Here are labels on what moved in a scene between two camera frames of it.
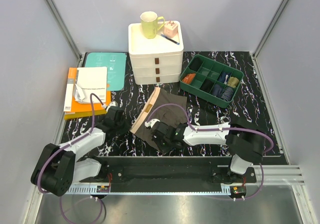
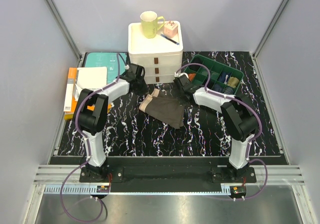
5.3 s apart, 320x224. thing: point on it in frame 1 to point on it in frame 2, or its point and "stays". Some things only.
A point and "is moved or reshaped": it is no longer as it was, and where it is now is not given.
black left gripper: x=126 y=128 to x=144 y=90
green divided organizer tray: x=211 y=80 stays
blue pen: x=167 y=37 stays
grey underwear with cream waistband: x=172 y=114 is moved or reshaped
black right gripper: x=164 y=150 to x=178 y=91
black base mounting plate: x=202 y=169 stays
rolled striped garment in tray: x=227 y=93 stays
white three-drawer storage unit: x=158 y=60 stays
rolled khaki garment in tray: x=233 y=82 stays
